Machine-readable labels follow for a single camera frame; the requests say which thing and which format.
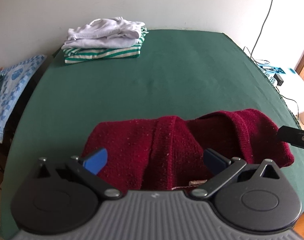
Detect white side table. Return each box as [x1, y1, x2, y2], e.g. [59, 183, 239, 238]
[254, 61, 304, 125]

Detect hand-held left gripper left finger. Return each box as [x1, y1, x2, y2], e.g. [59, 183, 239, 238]
[39, 148, 122, 202]

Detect blue items on side table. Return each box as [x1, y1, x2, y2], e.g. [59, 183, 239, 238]
[258, 65, 287, 75]

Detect white folded garment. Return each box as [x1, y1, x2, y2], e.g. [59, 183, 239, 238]
[61, 17, 145, 50]

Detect white power strip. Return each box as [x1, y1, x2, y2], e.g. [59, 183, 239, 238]
[263, 70, 278, 87]

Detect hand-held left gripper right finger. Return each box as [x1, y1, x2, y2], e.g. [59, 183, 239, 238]
[191, 148, 282, 201]

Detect dark red knit sweater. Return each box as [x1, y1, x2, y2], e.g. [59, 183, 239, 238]
[81, 109, 295, 192]

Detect thin black table cable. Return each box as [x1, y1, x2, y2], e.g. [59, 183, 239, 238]
[282, 96, 300, 120]

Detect wall power cable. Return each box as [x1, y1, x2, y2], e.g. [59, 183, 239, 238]
[250, 0, 277, 60]

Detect blue patterned cloth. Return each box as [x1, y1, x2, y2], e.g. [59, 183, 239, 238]
[0, 54, 47, 143]

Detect green striped folded garment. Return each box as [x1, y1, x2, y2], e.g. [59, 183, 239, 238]
[64, 27, 149, 64]

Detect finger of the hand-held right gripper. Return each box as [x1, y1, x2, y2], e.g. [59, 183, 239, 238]
[278, 126, 304, 152]

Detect green tablecloth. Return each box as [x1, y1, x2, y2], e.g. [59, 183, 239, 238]
[0, 29, 302, 233]

